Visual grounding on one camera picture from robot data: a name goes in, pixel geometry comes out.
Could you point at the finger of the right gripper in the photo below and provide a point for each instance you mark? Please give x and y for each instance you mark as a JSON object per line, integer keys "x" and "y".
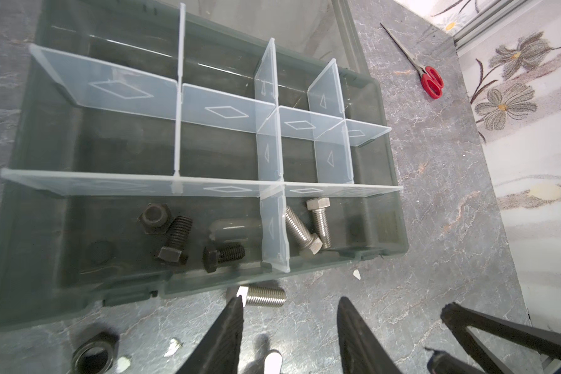
{"x": 459, "y": 320}
{"x": 443, "y": 363}

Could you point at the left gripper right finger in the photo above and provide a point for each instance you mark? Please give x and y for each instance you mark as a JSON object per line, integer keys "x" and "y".
{"x": 360, "y": 351}

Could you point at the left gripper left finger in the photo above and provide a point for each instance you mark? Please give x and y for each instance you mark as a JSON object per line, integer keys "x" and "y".
{"x": 219, "y": 350}

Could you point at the black hex bolt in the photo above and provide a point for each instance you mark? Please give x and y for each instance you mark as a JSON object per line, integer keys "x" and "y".
{"x": 213, "y": 257}
{"x": 156, "y": 219}
{"x": 172, "y": 251}

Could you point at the black hex nut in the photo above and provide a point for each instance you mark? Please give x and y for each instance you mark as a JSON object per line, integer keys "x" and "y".
{"x": 97, "y": 355}

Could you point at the grey plastic organizer box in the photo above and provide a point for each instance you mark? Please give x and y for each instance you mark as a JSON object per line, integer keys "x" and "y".
{"x": 227, "y": 119}

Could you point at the red handled scissors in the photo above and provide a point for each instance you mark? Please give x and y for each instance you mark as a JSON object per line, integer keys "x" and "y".
{"x": 432, "y": 82}

